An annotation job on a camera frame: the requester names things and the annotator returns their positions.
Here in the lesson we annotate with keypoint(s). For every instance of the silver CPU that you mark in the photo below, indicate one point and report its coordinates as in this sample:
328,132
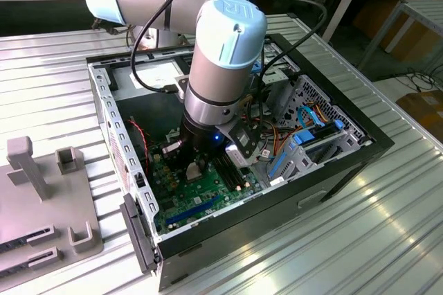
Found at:
192,172

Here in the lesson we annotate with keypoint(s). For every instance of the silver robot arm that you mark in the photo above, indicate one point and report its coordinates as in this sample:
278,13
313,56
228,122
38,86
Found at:
221,73

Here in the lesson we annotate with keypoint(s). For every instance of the black RAM slot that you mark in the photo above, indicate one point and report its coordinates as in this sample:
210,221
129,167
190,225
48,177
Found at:
241,178
225,177
235,178
230,177

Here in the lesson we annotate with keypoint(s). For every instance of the green motherboard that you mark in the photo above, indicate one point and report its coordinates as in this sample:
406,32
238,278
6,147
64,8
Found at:
207,192

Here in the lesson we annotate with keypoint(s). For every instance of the blue expansion slot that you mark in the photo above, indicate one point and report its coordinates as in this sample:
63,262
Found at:
194,210

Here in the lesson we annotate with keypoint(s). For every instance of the grey power supply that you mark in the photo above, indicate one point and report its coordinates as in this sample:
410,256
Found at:
138,115

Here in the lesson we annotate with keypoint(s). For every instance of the metal drive cage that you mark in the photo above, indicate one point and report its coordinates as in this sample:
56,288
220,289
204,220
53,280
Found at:
280,94

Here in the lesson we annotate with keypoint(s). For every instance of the blue drive latch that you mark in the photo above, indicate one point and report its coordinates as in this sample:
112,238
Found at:
257,66

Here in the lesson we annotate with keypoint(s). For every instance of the hard disk in blue carrier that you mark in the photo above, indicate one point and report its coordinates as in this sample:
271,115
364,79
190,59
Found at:
304,137

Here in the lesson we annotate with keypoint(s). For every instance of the open black PC case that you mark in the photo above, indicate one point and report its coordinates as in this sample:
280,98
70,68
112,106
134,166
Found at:
242,239

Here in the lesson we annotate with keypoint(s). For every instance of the black card retention latch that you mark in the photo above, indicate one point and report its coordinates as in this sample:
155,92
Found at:
138,232

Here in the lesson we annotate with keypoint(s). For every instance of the grey parts rack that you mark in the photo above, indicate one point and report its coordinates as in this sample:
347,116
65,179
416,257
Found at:
52,212

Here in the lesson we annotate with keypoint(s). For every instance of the brown cardboard box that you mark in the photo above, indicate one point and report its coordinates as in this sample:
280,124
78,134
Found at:
425,108
415,42

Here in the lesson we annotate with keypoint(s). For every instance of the small silver wrist camera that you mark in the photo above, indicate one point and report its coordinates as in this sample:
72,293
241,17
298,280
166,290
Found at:
171,147

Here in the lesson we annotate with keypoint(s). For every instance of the blue plastic disk rail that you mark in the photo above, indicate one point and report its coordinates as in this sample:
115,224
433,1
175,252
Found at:
277,167

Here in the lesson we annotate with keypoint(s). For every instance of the grey metal frame table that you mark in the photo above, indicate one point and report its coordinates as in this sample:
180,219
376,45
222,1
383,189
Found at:
425,9

